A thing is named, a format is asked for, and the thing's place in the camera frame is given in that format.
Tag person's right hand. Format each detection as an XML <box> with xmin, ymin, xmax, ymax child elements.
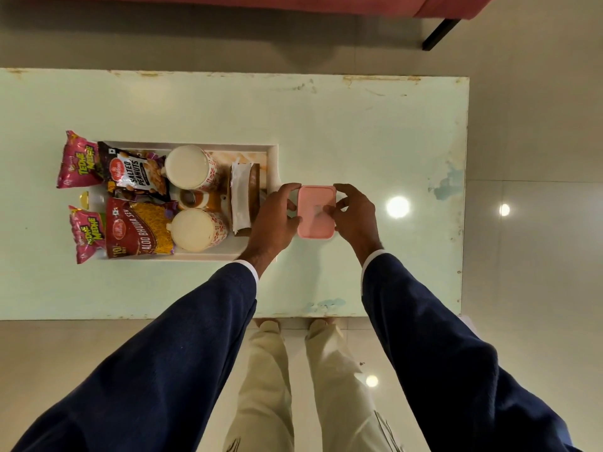
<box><xmin>323</xmin><ymin>183</ymin><xmax>385</xmax><ymax>267</ymax></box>

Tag person's left hand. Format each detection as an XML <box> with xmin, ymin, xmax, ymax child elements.
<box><xmin>237</xmin><ymin>183</ymin><xmax>302</xmax><ymax>274</ymax></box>

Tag pink plastic lidded container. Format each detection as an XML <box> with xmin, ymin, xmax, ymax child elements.
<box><xmin>297</xmin><ymin>185</ymin><xmax>337</xmax><ymax>240</ymax></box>

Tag person's right forearm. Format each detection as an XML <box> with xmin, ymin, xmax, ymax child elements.
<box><xmin>360</xmin><ymin>250</ymin><xmax>583</xmax><ymax>452</ymax></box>

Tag person's left forearm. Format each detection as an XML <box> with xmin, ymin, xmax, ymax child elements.
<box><xmin>12</xmin><ymin>260</ymin><xmax>260</xmax><ymax>452</ymax></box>

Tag wooden napkin holder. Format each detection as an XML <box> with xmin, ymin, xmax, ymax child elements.
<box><xmin>229</xmin><ymin>162</ymin><xmax>262</xmax><ymax>238</ymax></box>

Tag white paper napkins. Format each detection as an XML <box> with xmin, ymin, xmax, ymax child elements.
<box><xmin>230</xmin><ymin>163</ymin><xmax>253</xmax><ymax>234</ymax></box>

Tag white rectangular serving tray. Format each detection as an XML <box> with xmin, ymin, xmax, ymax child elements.
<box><xmin>89</xmin><ymin>141</ymin><xmax>280</xmax><ymax>262</ymax></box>

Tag white patterned mug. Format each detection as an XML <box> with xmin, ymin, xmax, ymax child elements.
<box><xmin>163</xmin><ymin>144</ymin><xmax>220</xmax><ymax>192</ymax></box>
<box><xmin>167</xmin><ymin>208</ymin><xmax>230</xmax><ymax>254</ymax></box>

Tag small brown jar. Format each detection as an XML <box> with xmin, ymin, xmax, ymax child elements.
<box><xmin>177</xmin><ymin>187</ymin><xmax>222</xmax><ymax>213</ymax></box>

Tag red and yellow snack packet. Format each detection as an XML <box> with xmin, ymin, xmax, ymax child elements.
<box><xmin>105</xmin><ymin>197</ymin><xmax>179</xmax><ymax>260</ymax></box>

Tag black peanut packet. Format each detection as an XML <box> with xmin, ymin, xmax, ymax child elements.
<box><xmin>97</xmin><ymin>141</ymin><xmax>171</xmax><ymax>201</ymax></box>

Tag person's left leg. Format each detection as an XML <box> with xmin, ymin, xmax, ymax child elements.
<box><xmin>223</xmin><ymin>320</ymin><xmax>296</xmax><ymax>452</ymax></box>

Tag person's leg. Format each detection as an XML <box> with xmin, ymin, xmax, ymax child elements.
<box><xmin>223</xmin><ymin>320</ymin><xmax>296</xmax><ymax>452</ymax></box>
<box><xmin>304</xmin><ymin>318</ymin><xmax>407</xmax><ymax>452</ymax></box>

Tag person's right leg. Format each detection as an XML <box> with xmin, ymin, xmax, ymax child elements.
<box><xmin>304</xmin><ymin>318</ymin><xmax>407</xmax><ymax>452</ymax></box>

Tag pink snack packet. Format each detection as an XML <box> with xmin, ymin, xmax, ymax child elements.
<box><xmin>69</xmin><ymin>205</ymin><xmax>107</xmax><ymax>265</ymax></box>
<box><xmin>57</xmin><ymin>131</ymin><xmax>105</xmax><ymax>190</ymax></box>

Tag black sofa leg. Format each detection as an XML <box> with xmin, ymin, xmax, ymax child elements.
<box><xmin>421</xmin><ymin>18</ymin><xmax>462</xmax><ymax>51</ymax></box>

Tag pink sofa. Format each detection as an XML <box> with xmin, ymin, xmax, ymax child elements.
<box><xmin>0</xmin><ymin>0</ymin><xmax>497</xmax><ymax>20</ymax></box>

